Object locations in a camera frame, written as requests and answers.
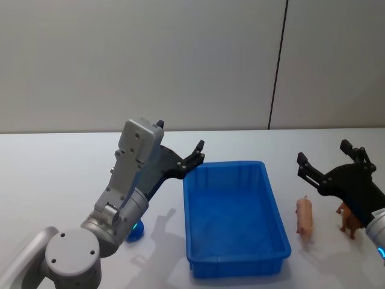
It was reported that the brown toy animal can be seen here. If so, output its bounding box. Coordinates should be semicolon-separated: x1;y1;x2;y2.
336;202;362;240

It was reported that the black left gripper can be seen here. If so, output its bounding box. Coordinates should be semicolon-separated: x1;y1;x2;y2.
139;119;206;204

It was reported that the pink toy pig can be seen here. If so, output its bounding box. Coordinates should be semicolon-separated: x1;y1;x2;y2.
294;195;315;242

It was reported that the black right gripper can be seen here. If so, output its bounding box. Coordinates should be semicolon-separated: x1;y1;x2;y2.
297;138;385;229

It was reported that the blue plastic bin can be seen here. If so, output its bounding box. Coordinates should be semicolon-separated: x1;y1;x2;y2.
182;160;293;279

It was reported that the small blue toy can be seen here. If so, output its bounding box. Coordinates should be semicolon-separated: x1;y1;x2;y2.
126;220;146;243

